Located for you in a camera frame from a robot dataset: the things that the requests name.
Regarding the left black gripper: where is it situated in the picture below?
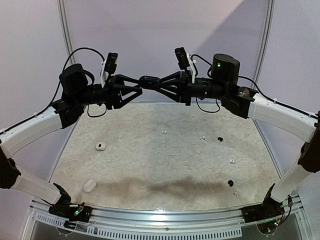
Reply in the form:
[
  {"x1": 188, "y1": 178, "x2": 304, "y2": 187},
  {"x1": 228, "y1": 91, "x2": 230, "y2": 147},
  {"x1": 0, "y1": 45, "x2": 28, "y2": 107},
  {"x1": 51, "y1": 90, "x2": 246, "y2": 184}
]
[{"x1": 74, "y1": 73, "x2": 144, "y2": 109}]

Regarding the black oval charging case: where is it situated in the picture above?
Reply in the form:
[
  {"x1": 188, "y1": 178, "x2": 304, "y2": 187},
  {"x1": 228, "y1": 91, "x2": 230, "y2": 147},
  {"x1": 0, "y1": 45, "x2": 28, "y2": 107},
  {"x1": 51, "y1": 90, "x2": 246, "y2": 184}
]
[{"x1": 138, "y1": 75, "x2": 160, "y2": 90}]

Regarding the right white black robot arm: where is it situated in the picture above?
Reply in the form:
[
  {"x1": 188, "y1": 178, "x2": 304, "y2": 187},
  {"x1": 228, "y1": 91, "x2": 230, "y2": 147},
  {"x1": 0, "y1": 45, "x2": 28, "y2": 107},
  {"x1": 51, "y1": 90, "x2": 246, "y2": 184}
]
[{"x1": 155, "y1": 53, "x2": 320, "y2": 218}]

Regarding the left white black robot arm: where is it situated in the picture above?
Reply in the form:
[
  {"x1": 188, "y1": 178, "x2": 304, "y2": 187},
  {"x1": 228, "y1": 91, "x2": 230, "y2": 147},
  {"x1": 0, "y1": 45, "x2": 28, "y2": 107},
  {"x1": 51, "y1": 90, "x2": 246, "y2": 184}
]
[{"x1": 0, "y1": 63, "x2": 143, "y2": 217}]

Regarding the small white open case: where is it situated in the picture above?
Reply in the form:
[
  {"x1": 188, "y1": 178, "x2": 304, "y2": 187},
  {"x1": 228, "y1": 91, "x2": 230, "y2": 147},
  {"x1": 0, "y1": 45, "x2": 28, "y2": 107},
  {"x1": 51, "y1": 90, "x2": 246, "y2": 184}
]
[{"x1": 95, "y1": 142, "x2": 106, "y2": 151}]

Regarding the white oval closed case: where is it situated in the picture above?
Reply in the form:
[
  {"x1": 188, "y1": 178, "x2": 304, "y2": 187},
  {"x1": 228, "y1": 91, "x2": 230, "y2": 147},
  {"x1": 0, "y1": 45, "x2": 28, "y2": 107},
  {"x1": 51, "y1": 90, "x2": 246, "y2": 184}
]
[{"x1": 83, "y1": 179, "x2": 97, "y2": 193}]

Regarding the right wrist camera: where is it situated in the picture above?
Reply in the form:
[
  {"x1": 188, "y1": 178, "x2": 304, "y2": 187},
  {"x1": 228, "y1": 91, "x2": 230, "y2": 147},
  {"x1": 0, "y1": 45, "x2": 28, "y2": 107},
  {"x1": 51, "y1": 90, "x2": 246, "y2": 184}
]
[{"x1": 174, "y1": 47, "x2": 197, "y2": 84}]

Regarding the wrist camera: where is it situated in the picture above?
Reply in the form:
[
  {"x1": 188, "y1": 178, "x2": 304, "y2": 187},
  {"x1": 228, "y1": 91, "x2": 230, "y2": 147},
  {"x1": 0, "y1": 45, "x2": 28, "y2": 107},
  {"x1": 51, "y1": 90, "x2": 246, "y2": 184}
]
[
  {"x1": 174, "y1": 47, "x2": 197, "y2": 84},
  {"x1": 99, "y1": 52, "x2": 118, "y2": 87}
]

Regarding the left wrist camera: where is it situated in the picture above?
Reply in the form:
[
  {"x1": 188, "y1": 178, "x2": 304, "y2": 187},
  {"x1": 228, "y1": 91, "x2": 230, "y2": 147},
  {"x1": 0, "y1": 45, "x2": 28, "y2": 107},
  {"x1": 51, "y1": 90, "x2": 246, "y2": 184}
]
[{"x1": 99, "y1": 52, "x2": 118, "y2": 87}]

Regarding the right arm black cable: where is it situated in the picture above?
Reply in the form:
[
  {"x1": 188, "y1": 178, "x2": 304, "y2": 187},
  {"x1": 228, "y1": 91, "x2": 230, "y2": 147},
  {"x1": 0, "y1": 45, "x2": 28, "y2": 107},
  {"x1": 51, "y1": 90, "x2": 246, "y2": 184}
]
[{"x1": 191, "y1": 53, "x2": 320, "y2": 121}]

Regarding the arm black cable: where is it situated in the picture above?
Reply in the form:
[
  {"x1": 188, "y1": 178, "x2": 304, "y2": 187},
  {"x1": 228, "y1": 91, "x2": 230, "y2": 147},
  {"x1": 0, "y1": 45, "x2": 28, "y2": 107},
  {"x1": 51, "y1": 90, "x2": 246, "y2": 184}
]
[
  {"x1": 0, "y1": 47, "x2": 107, "y2": 133},
  {"x1": 191, "y1": 53, "x2": 320, "y2": 121}
]

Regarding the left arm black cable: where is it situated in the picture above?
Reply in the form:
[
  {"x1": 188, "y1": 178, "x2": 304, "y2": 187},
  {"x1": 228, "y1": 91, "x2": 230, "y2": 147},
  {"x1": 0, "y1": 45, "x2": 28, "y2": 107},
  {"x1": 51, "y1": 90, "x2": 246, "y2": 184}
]
[{"x1": 0, "y1": 47, "x2": 107, "y2": 133}]

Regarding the left aluminium frame post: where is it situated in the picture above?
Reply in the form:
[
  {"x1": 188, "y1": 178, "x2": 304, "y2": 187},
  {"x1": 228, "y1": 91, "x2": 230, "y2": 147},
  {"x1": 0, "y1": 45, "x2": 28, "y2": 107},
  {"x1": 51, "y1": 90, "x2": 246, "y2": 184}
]
[{"x1": 57, "y1": 0, "x2": 74, "y2": 56}]

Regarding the aluminium frame post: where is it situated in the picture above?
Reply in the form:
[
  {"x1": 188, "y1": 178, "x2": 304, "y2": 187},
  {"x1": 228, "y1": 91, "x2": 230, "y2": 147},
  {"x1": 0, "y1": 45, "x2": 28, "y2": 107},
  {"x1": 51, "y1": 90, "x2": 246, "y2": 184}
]
[
  {"x1": 253, "y1": 0, "x2": 275, "y2": 84},
  {"x1": 57, "y1": 0, "x2": 74, "y2": 56}
]

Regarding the right aluminium frame post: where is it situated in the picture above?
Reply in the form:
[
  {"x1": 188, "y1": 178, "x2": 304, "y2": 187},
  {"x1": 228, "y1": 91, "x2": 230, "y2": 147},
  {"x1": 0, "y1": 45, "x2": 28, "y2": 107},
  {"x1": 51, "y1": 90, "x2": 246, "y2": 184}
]
[{"x1": 253, "y1": 0, "x2": 275, "y2": 84}]

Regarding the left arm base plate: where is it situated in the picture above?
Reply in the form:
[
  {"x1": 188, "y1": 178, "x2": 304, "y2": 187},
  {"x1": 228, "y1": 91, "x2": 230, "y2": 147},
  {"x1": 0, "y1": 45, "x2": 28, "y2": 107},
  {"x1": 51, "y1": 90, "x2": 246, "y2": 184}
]
[{"x1": 48, "y1": 202, "x2": 93, "y2": 223}]

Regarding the white slotted cable duct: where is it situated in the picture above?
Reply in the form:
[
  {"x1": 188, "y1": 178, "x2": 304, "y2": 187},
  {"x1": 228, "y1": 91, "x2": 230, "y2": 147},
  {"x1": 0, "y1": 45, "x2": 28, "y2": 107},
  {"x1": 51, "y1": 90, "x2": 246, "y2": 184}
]
[{"x1": 30, "y1": 213, "x2": 243, "y2": 240}]

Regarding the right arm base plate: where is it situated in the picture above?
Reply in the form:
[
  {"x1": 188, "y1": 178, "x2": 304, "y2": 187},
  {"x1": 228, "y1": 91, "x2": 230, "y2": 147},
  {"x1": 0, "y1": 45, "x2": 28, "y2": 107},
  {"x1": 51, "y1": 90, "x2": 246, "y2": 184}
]
[{"x1": 240, "y1": 203, "x2": 285, "y2": 223}]

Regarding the aluminium front rail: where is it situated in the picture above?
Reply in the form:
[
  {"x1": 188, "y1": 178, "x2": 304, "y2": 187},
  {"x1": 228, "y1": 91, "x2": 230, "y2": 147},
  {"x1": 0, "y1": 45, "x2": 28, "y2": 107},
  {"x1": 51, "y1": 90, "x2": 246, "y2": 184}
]
[{"x1": 30, "y1": 194, "x2": 309, "y2": 232}]

